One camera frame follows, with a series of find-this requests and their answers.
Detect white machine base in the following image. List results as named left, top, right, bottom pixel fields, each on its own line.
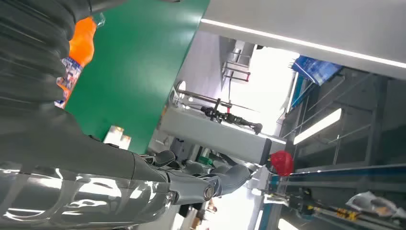
left=158, top=79, right=288, bottom=166

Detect red round object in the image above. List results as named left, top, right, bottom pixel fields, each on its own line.
left=270, top=150, right=294, bottom=177

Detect blue banner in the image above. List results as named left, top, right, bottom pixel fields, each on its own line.
left=291, top=55, right=344, bottom=86

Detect grey metal shelf rack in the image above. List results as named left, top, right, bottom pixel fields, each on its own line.
left=281, top=68, right=406, bottom=173

